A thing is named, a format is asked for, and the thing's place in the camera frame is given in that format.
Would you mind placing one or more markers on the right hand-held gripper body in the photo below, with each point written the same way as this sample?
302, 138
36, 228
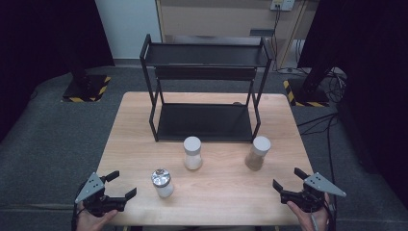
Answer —
316, 189

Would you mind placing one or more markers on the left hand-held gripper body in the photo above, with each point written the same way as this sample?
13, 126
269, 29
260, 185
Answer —
91, 189

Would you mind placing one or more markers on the silver lid seasoning jar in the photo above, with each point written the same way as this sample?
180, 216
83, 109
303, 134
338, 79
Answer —
162, 179

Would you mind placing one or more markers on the white lid brown powder jar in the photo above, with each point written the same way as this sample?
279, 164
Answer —
260, 146

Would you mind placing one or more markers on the black metal two-tier rack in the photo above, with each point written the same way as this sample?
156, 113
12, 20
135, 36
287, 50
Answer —
205, 122

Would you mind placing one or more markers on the person's right hand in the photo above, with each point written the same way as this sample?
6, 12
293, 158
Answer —
308, 219

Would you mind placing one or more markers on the person's left hand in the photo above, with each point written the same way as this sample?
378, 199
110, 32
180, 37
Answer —
93, 222

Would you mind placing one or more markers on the black stand with striped base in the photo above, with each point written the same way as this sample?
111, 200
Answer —
308, 93
85, 89

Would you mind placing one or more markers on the small dark round object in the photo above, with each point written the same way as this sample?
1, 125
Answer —
237, 103

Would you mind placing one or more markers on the black curtain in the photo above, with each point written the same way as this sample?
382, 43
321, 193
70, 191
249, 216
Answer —
369, 64
38, 48

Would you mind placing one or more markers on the white wall outlet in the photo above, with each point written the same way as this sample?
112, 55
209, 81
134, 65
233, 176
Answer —
282, 4

